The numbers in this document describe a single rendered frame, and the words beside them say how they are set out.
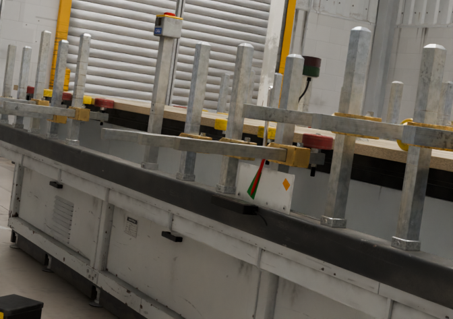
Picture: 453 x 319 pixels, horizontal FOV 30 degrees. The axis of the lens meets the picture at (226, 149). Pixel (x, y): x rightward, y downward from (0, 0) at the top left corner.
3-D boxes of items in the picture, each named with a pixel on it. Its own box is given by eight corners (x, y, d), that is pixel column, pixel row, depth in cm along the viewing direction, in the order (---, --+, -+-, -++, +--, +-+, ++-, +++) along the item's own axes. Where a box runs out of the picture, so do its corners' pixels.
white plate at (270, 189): (287, 214, 213) (292, 175, 213) (234, 197, 235) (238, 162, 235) (289, 214, 213) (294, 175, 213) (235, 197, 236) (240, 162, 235)
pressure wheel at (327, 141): (309, 177, 218) (315, 133, 217) (291, 172, 225) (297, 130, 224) (333, 179, 222) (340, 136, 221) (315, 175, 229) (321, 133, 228)
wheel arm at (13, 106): (5, 111, 329) (6, 100, 329) (2, 110, 332) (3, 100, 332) (107, 123, 352) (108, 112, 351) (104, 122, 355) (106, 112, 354)
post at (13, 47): (-2, 136, 434) (10, 43, 431) (-4, 135, 437) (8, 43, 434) (5, 137, 436) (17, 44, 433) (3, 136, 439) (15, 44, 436)
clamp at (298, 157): (292, 166, 213) (295, 147, 213) (263, 160, 225) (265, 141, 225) (310, 168, 216) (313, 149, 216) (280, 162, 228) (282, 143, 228)
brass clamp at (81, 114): (75, 120, 341) (77, 107, 341) (64, 117, 352) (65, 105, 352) (90, 121, 344) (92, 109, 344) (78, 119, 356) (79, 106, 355)
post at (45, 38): (31, 133, 391) (44, 30, 388) (28, 132, 394) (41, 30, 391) (38, 133, 393) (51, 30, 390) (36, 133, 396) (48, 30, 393)
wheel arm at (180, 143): (178, 154, 200) (180, 135, 200) (172, 152, 203) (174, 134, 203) (323, 168, 223) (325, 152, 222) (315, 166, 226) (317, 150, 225)
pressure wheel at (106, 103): (96, 124, 357) (100, 97, 357) (114, 127, 355) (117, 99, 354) (88, 123, 349) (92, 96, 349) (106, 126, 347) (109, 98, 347)
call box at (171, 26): (162, 37, 281) (164, 14, 280) (152, 37, 287) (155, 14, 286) (180, 40, 284) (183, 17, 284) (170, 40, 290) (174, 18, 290)
